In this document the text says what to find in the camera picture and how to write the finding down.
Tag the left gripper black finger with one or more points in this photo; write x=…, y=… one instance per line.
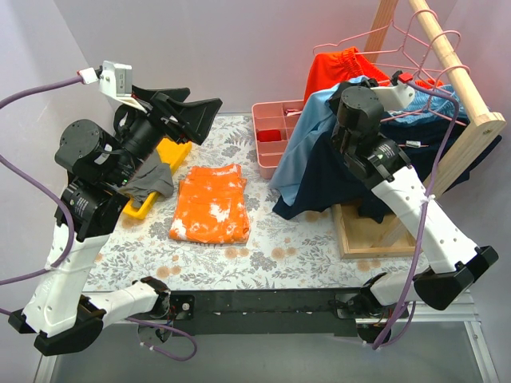
x=144, y=96
x=189, y=122

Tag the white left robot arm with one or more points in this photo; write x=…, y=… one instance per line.
x=62, y=319

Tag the light blue shorts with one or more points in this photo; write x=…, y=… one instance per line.
x=317, y=118

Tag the yellow plastic tray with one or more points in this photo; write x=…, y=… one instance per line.
x=170, y=153

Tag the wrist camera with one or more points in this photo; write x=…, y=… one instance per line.
x=116, y=82
x=398, y=95

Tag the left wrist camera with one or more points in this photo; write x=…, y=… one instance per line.
x=116, y=82

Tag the pink hanger holding navy shorts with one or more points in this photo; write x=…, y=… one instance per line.
x=411, y=144

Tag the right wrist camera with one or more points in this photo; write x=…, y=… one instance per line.
x=398, y=95

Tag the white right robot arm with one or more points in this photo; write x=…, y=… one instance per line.
x=455, y=262

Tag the red-orange shorts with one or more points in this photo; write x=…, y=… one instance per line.
x=329, y=69

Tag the navy blue shorts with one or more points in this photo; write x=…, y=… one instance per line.
x=327, y=181

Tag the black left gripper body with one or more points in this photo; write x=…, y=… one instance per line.
x=160, y=114

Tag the pink compartment organizer tray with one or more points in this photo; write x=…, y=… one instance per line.
x=273, y=123

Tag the pink hanger under red shorts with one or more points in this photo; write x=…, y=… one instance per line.
x=385, y=46

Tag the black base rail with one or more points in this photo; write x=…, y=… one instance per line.
x=336, y=311

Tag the orange tie-dye folded shorts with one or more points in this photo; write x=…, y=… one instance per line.
x=211, y=208

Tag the pink wire hanger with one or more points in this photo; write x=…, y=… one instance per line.
x=442, y=70

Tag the grey shorts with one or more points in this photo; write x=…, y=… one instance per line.
x=152, y=176

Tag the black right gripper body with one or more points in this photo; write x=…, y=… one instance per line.
x=358, y=111

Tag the red item in organizer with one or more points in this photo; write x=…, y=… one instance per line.
x=270, y=135

